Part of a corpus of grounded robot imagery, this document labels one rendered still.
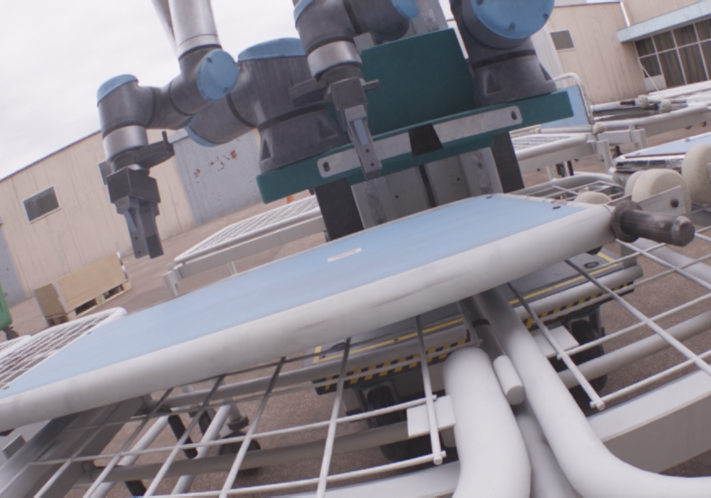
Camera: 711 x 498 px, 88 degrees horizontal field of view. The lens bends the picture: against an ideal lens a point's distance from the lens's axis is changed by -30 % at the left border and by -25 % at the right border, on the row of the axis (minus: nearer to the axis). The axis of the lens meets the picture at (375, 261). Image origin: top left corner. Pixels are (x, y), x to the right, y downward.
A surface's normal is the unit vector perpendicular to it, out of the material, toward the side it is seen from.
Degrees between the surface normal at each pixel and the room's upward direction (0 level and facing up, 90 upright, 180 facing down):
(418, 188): 90
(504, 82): 70
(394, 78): 90
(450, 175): 90
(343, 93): 77
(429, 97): 90
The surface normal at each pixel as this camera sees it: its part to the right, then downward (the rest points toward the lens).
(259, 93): -0.48, 0.36
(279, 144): -0.40, -0.02
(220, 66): 0.87, -0.07
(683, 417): -0.02, 0.24
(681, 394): -0.29, -0.93
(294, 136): -0.04, -0.11
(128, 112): 0.65, -0.22
